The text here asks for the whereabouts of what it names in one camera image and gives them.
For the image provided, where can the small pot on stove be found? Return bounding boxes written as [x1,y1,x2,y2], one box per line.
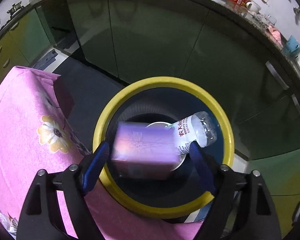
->
[7,1,24,17]

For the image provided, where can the plastic water bottle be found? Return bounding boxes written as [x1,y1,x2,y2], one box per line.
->
[166,111,217,155]

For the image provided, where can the green kitchen cabinets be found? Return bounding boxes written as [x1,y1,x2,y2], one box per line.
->
[1,0,300,196]

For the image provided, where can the yellow rimmed trash bin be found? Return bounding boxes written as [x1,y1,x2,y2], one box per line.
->
[93,76,235,219]

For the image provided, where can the pink floral tablecloth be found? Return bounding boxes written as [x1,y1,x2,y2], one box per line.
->
[0,66,200,239]

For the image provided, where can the pink drink carton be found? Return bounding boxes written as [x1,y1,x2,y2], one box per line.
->
[111,122,182,179]

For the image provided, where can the dark floor mat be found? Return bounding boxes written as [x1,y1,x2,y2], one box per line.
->
[32,49,58,70]

